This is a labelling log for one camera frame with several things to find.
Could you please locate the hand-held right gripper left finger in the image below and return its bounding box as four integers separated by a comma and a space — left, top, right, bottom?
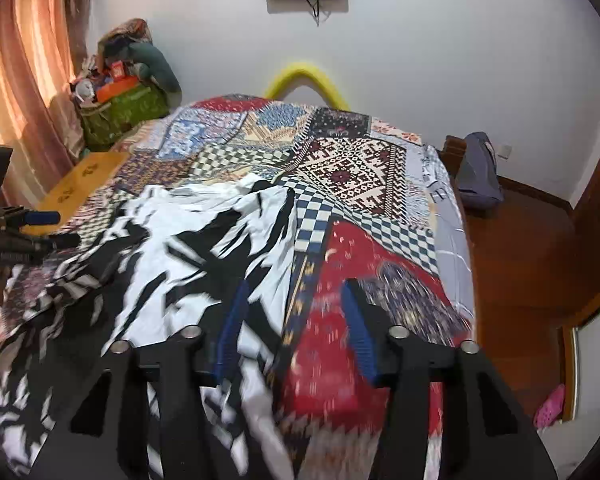
27, 279, 253, 480

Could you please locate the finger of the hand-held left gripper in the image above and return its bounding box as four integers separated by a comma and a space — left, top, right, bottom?
1, 208, 62, 229
0, 232, 83, 264

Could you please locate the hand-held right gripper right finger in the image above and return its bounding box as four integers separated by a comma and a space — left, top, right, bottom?
341, 278, 563, 480

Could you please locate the black and white shirt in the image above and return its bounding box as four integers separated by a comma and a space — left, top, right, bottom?
0, 172, 301, 480

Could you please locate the wooden lap desk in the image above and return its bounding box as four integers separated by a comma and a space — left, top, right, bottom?
20, 151, 131, 237

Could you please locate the orange brown curtain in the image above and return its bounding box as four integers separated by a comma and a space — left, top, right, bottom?
0, 0, 98, 211

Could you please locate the grey checked bed sheet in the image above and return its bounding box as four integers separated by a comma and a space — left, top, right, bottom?
420, 142, 478, 331

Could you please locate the green laundry basket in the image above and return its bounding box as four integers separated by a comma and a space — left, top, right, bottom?
79, 82, 171, 153

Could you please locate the patchwork printed blanket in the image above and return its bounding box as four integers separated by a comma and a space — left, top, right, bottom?
0, 92, 476, 480

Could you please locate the orange box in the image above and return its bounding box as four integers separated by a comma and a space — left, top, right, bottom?
95, 76, 140, 103

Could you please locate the dark green garment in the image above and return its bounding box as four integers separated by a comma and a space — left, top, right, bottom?
127, 42, 183, 106

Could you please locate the grey backpack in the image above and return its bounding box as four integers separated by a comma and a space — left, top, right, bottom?
452, 131, 505, 211

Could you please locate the brown patterned cloth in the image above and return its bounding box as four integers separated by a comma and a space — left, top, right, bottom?
98, 18, 153, 58

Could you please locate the pink slipper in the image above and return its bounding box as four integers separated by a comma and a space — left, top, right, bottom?
534, 384, 566, 431

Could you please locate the yellow foam hoop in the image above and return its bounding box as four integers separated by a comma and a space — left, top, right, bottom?
265, 62, 350, 111

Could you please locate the wooden bed post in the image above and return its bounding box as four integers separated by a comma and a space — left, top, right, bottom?
441, 135, 468, 181

